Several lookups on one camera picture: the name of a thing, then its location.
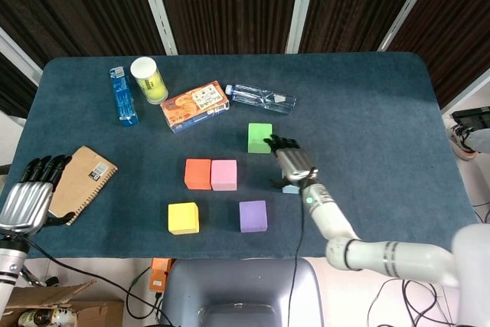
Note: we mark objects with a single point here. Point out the white partition post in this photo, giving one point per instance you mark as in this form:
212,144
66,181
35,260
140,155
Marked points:
155,5
302,1
467,93
19,57
411,1

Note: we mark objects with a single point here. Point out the plain yellow tennis ball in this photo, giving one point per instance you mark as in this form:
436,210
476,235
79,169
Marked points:
158,92

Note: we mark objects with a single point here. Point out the grey robot torso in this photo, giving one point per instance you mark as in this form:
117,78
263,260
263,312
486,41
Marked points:
241,288

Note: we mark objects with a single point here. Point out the blue snack carton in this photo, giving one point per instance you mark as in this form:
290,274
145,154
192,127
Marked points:
123,95

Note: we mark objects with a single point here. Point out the chrome caster leg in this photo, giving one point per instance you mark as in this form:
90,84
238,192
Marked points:
36,280

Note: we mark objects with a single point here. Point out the printed yellow tennis ball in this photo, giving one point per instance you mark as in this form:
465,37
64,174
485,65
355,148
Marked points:
148,83

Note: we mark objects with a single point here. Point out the person's leg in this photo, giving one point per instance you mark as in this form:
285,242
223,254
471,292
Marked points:
481,139

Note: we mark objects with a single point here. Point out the black flat device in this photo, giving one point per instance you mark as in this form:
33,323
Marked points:
472,117

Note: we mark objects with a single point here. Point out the clear plastic water bottle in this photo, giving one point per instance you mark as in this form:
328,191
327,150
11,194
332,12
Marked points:
264,98

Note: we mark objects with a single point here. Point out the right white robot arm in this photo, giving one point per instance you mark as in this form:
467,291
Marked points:
402,260

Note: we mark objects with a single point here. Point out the orange foam cube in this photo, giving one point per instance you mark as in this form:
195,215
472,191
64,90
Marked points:
198,174

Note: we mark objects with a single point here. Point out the green foam cube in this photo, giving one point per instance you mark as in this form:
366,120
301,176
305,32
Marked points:
257,133

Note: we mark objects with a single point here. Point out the brown spiral notebook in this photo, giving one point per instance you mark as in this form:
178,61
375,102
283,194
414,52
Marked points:
84,181

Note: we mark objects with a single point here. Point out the blue table cloth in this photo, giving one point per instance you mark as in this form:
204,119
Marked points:
363,105

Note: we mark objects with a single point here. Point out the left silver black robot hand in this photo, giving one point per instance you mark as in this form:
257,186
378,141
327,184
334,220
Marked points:
25,206

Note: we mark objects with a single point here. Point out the pink foam cube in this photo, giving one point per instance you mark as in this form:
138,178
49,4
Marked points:
224,174

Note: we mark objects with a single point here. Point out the orange cookie box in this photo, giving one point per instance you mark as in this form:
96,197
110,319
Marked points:
193,106

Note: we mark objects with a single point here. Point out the yellow foam cube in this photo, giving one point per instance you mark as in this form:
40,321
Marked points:
183,218

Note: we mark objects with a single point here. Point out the glass bottle with label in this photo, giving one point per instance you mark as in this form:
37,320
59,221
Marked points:
42,317

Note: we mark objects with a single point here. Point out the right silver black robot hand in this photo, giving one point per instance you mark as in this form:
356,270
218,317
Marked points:
296,162

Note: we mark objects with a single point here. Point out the dark slatted partition panel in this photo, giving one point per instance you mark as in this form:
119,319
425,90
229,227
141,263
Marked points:
76,5
229,5
11,89
459,17
356,5

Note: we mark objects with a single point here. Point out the orange device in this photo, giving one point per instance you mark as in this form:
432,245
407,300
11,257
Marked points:
160,271

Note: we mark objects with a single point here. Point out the clear tennis ball tube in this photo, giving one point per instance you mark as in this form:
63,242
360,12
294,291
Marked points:
144,68

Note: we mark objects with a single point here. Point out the purple foam cube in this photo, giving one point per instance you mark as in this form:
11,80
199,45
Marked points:
252,215

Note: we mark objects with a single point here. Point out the white sneaker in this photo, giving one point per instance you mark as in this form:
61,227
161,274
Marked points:
457,139

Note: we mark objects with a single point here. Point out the brown cardboard box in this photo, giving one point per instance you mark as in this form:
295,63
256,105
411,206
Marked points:
95,309

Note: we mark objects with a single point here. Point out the light blue foam cube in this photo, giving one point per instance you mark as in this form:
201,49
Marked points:
290,189

